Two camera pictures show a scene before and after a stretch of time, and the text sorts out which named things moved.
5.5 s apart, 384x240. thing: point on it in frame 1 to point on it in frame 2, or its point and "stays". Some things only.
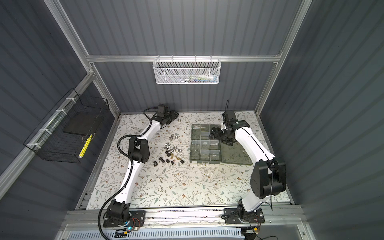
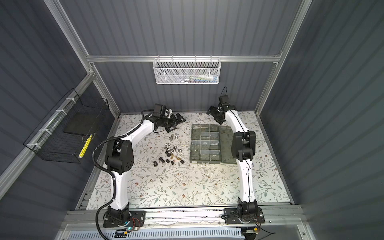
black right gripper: x=217 y=136 to x=213 y=113
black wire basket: x=63 y=134 stays
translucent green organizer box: x=205 y=150 stays
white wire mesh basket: x=186 y=71 stays
